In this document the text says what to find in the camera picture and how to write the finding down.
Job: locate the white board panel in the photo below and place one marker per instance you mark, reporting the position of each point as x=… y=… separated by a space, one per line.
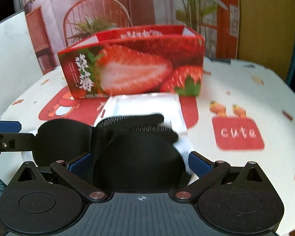
x=19 y=67

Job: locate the red strawberry cardboard box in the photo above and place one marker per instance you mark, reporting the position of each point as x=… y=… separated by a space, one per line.
x=135 y=60

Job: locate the printed living room backdrop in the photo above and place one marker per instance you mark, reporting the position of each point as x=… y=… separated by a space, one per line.
x=56 y=24

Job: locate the white packaged tissue pack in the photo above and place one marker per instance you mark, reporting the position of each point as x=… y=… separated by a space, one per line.
x=167 y=104

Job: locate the yellow wooden board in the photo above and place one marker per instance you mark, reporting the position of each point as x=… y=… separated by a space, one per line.
x=267 y=33

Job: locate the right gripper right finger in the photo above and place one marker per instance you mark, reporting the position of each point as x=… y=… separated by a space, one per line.
x=209 y=174

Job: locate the white patterned tablecloth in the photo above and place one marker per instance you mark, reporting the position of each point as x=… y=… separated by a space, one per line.
x=244 y=112

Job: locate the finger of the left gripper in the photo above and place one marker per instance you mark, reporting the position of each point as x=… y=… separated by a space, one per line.
x=10 y=126
x=13 y=142

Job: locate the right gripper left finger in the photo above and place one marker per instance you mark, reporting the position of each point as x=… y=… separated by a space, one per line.
x=72 y=173

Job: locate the black white sock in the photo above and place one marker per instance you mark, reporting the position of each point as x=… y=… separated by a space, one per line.
x=129 y=153

